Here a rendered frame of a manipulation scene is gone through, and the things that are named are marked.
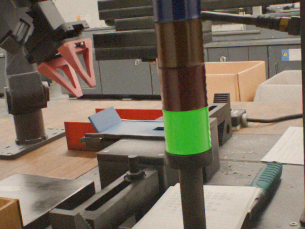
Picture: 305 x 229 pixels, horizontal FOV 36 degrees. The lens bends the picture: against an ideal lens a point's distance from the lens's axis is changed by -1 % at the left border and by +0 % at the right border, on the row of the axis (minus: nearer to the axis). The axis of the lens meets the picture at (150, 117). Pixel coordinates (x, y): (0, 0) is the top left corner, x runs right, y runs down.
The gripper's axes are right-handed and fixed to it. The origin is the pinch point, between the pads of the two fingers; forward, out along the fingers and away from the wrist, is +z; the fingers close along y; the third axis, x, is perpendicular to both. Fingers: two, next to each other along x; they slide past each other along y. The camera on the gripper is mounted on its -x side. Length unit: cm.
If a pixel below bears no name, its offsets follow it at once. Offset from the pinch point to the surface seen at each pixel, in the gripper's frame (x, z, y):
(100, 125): -2.6, 6.8, 0.8
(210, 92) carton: 214, 12, -76
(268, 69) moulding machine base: 449, 25, -107
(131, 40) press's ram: -8.9, 0.4, 16.7
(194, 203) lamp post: -27.4, 18.2, 23.8
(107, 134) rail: -4.4, 8.6, 2.5
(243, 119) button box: 33.0, 19.9, 7.0
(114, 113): 2.5, 6.0, 0.7
